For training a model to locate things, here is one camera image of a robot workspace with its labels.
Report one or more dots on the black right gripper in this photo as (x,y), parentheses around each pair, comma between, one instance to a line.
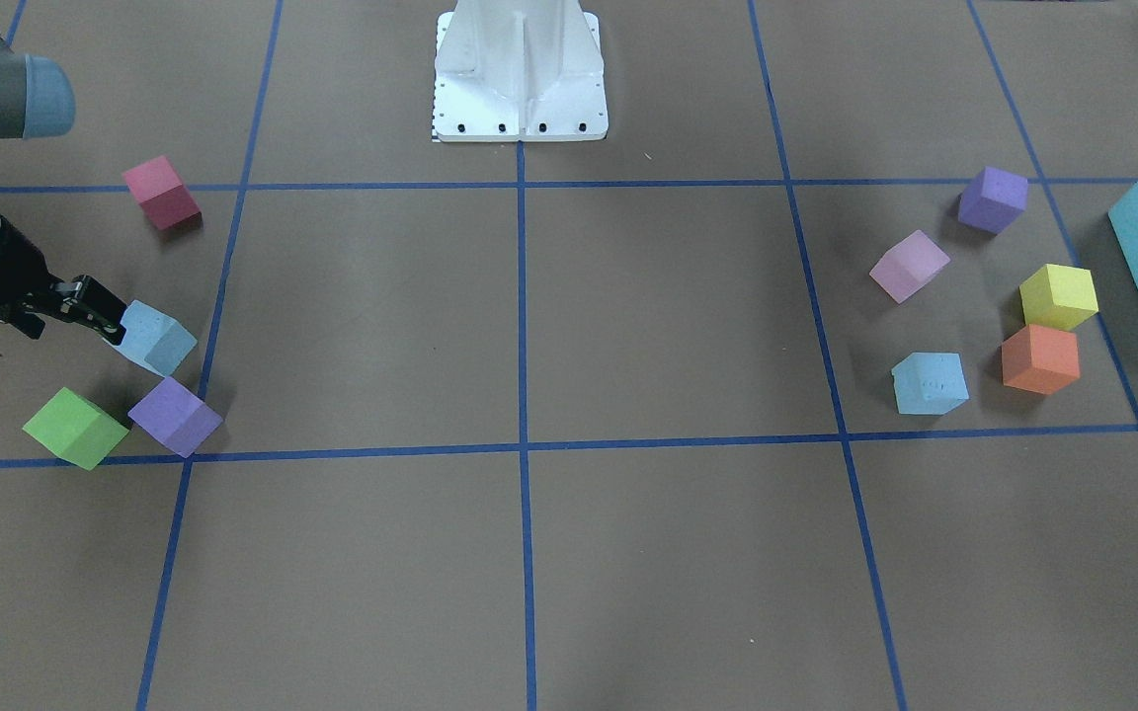
(8,264)

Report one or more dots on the light blue block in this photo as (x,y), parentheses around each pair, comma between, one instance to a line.
(929,384)
(153,339)

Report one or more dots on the green block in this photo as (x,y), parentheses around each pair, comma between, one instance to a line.
(75,429)

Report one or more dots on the purple block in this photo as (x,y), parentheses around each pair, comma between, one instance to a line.
(172,414)
(993,200)

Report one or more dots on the light pink block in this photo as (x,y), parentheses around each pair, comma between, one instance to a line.
(909,266)

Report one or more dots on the orange block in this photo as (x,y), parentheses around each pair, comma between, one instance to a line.
(1040,359)

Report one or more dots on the yellow block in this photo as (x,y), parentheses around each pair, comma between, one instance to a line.
(1058,297)

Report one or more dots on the pink block near pedestal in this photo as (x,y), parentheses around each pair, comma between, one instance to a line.
(161,193)

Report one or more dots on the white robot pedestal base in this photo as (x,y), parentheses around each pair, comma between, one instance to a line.
(519,71)

